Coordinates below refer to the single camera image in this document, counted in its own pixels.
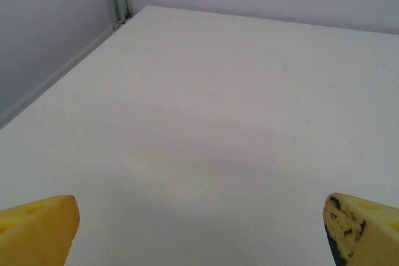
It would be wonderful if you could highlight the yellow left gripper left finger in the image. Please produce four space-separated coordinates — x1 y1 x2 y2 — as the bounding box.
0 194 80 266

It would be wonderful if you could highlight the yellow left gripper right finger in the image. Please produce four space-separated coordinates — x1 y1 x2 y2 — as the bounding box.
323 192 399 266

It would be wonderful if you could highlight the aluminium table side rail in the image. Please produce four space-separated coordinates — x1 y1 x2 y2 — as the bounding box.
0 24 118 130

